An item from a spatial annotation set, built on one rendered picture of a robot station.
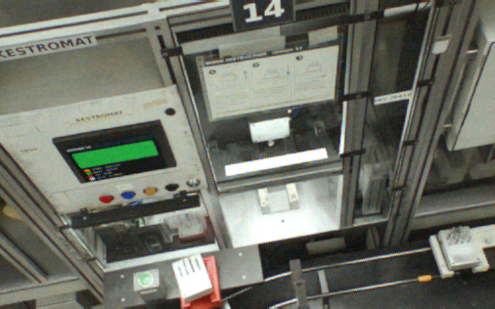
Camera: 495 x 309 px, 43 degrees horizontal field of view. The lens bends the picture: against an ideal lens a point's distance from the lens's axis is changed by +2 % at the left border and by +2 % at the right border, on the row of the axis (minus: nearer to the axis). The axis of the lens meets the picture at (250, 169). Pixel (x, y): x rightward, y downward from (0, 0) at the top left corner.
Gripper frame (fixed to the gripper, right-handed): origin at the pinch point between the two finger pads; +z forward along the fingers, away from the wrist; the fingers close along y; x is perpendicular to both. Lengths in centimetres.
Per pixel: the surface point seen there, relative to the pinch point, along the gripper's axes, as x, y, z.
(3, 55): 51, 88, 21
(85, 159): 46, 53, 18
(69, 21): 37, 91, 25
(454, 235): -54, -17, 10
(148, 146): 31, 54, 18
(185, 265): 33.9, -7.8, 12.3
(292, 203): -4.1, -17.0, 31.9
